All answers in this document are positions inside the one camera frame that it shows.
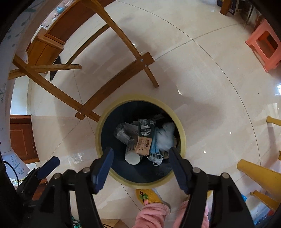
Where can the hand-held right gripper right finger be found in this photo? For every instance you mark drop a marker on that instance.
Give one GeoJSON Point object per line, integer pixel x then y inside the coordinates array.
{"type": "Point", "coordinates": [178, 172]}

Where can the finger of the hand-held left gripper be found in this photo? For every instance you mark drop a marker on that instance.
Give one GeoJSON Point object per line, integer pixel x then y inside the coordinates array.
{"type": "Point", "coordinates": [49, 165]}

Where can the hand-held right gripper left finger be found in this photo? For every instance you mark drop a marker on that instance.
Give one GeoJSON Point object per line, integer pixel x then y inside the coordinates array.
{"type": "Point", "coordinates": [103, 170]}

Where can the checkered paper cup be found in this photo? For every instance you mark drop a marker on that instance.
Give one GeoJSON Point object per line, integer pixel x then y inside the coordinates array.
{"type": "Point", "coordinates": [132, 156]}

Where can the blue face mask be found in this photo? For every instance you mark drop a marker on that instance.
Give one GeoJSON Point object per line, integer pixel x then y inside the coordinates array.
{"type": "Point", "coordinates": [154, 149]}

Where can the white tissue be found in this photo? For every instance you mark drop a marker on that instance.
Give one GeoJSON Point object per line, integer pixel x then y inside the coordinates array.
{"type": "Point", "coordinates": [166, 136]}

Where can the black bin with yellow rim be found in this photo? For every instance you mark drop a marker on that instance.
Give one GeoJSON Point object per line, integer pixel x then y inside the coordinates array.
{"type": "Point", "coordinates": [114, 131]}

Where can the clear plastic wrapper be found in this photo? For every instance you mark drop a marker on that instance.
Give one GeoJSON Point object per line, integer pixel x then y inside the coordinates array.
{"type": "Point", "coordinates": [123, 133]}

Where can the brown printed packet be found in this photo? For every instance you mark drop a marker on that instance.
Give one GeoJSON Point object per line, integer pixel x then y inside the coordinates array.
{"type": "Point", "coordinates": [142, 144]}

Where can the black printed packet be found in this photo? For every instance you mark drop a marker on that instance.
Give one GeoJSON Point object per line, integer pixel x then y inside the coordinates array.
{"type": "Point", "coordinates": [146, 128]}

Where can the brown wooden door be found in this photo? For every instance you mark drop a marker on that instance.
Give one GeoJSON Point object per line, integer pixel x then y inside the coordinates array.
{"type": "Point", "coordinates": [22, 140]}

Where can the yellow embroidered slipper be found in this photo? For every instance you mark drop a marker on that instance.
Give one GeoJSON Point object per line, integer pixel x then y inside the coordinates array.
{"type": "Point", "coordinates": [149, 196]}

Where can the person's pink trouser legs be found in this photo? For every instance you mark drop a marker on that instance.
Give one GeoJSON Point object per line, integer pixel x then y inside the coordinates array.
{"type": "Point", "coordinates": [151, 216]}

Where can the brown cardboard piece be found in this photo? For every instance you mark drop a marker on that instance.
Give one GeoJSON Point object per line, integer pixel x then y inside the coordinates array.
{"type": "Point", "coordinates": [116, 224]}

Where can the yellow plastic chair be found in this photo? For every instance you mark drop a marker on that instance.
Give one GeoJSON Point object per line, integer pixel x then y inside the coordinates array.
{"type": "Point", "coordinates": [256, 173]}

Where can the small wooden side cabinet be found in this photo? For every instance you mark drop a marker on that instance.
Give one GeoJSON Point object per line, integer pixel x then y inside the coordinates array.
{"type": "Point", "coordinates": [41, 52]}

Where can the wooden folding table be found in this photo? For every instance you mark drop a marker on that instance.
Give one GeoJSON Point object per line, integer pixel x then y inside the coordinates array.
{"type": "Point", "coordinates": [123, 37]}

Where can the orange plastic stool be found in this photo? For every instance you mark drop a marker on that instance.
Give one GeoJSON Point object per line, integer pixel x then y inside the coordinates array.
{"type": "Point", "coordinates": [270, 63]}

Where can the blue round ornament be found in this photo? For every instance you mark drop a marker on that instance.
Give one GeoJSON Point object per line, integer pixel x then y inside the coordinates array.
{"type": "Point", "coordinates": [59, 9]}

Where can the dark printed carton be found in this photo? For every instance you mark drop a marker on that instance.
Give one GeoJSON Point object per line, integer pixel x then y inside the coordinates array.
{"type": "Point", "coordinates": [234, 6]}

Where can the children's wall poster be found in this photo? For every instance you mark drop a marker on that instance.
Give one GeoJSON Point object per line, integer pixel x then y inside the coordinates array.
{"type": "Point", "coordinates": [18, 167]}

